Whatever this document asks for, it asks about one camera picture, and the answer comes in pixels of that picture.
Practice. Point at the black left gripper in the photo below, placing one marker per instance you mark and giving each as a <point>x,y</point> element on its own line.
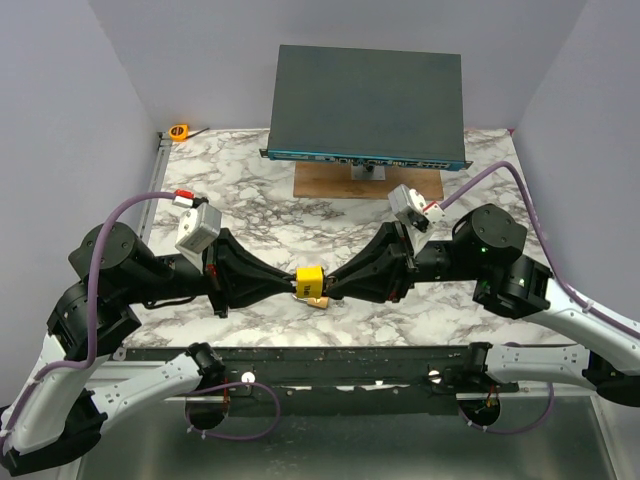
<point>227,261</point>

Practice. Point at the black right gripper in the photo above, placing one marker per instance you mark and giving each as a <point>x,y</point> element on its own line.
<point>366,278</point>

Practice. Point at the small brass padlock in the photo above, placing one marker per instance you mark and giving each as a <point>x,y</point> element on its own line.
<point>318,303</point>

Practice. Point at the yellow padlock black shackle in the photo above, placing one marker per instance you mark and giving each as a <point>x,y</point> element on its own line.
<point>309,282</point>

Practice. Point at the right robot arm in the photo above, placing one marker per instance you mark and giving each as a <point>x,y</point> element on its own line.
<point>486,247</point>

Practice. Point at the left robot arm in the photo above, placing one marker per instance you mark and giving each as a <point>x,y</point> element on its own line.
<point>57,418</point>

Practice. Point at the wooden board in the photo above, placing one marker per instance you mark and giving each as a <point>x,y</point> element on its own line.
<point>336,181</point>

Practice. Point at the yellow tape measure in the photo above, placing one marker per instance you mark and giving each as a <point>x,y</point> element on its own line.
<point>181,133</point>

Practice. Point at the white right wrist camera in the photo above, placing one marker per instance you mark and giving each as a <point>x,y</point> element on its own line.
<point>419,216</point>

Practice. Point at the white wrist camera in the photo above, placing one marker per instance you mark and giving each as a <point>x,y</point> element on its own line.
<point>419,216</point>
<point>199,226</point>

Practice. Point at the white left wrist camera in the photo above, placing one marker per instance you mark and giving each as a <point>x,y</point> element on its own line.
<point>199,226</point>

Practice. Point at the black mounting rail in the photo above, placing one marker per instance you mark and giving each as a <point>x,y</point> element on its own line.
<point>350,381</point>

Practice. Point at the grey network switch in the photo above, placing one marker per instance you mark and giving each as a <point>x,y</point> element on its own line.
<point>367,107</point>

